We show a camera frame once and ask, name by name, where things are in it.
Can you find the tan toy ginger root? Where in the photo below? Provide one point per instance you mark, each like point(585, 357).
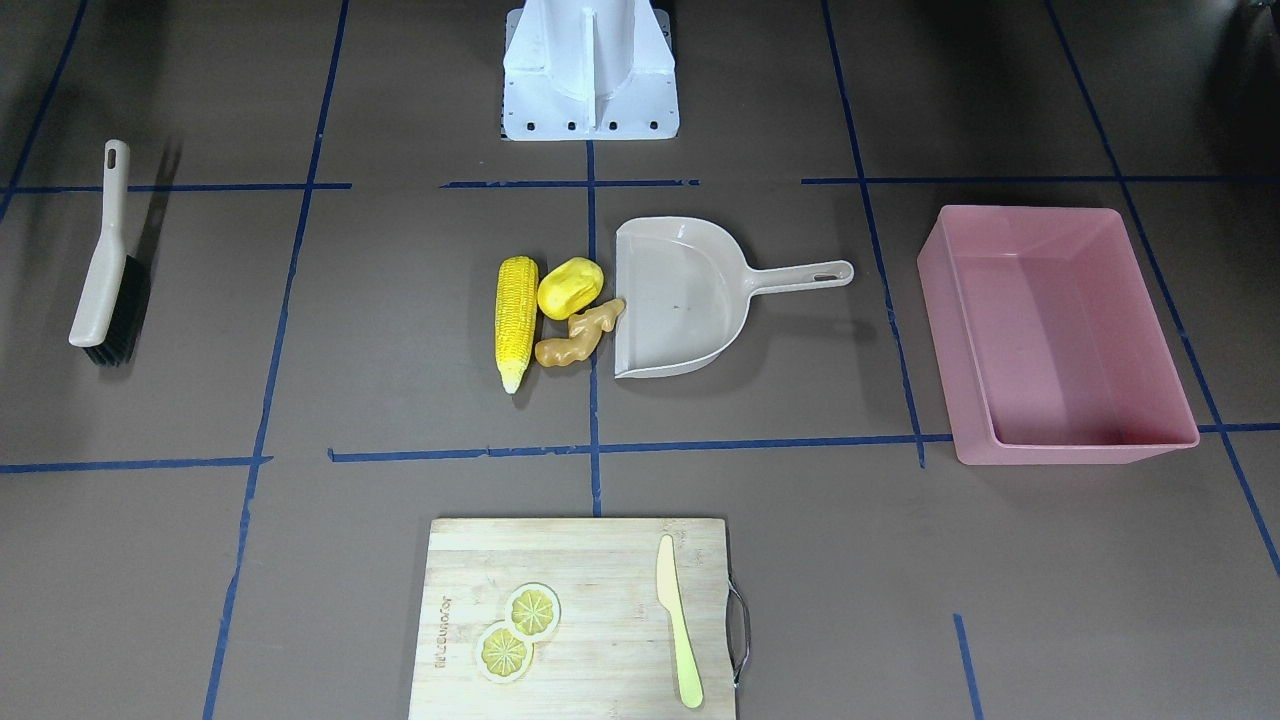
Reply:
point(585, 332)

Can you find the beige plastic dustpan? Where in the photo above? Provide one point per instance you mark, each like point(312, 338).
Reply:
point(687, 288)

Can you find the yellow toy potato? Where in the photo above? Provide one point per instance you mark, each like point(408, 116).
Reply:
point(569, 288)

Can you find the yellow toy corn cob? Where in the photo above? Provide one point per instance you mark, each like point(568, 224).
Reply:
point(516, 317)

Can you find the beige hand brush black bristles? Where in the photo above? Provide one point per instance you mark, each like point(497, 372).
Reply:
point(115, 285)

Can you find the pink plastic bin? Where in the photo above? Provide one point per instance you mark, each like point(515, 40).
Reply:
point(1049, 346)

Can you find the lemon slice upper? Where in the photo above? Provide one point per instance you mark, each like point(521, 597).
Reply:
point(533, 612)

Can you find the bamboo cutting board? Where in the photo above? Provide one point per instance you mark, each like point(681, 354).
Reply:
point(612, 655)

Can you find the yellow-green plastic knife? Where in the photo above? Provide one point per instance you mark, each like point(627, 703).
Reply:
point(688, 678)

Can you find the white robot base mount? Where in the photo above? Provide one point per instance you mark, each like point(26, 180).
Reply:
point(589, 71)

